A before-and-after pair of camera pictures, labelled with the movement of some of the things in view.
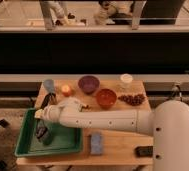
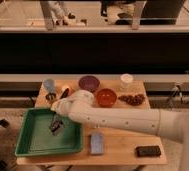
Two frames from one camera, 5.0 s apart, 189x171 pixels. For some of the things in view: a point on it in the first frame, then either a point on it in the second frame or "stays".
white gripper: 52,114 to 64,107
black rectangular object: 144,151 stays
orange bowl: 106,98 stays
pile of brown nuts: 133,100 stays
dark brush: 45,135 to 56,125
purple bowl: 89,84 stays
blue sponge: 96,144 stays
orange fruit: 66,90 stays
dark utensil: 46,100 to 52,96
